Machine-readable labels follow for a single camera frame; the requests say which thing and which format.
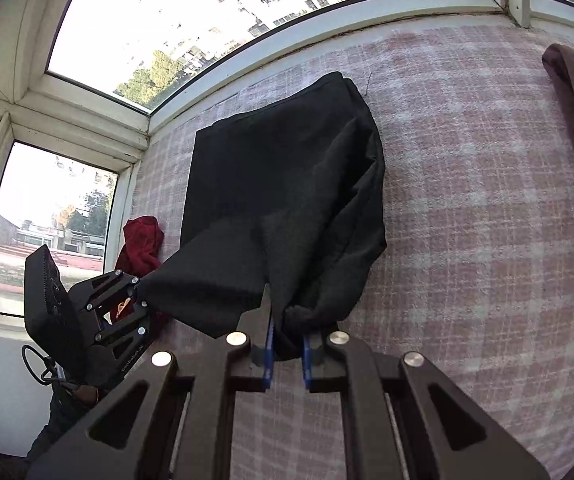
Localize person's left forearm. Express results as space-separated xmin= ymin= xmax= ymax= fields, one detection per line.
xmin=27 ymin=382 xmax=118 ymax=461

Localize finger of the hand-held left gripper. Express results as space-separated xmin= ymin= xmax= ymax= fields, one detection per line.
xmin=69 ymin=269 xmax=140 ymax=313
xmin=94 ymin=300 xmax=150 ymax=347

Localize white window frame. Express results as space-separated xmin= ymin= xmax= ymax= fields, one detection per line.
xmin=0 ymin=0 xmax=574 ymax=333

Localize black cable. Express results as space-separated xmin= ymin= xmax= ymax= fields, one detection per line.
xmin=21 ymin=344 xmax=68 ymax=387

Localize dark red cloth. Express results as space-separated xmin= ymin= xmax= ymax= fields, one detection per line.
xmin=109 ymin=216 xmax=165 ymax=326

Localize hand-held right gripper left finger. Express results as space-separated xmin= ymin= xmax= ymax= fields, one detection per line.
xmin=27 ymin=284 xmax=275 ymax=480

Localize black pants with yellow pattern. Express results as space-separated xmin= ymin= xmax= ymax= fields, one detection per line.
xmin=137 ymin=71 xmax=388 ymax=361

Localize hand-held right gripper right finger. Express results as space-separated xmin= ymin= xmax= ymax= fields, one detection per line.
xmin=302 ymin=327 xmax=550 ymax=480

